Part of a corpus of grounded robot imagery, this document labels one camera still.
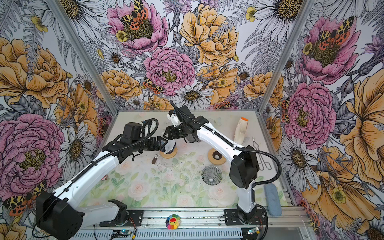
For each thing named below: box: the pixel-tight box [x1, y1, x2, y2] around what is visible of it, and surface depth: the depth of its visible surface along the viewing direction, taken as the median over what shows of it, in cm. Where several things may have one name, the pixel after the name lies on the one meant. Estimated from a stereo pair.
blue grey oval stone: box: [264, 183, 283, 217], surface depth 79 cm
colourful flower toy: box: [165, 213, 182, 230], surface depth 74 cm
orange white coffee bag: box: [233, 116, 249, 145], surface depth 104 cm
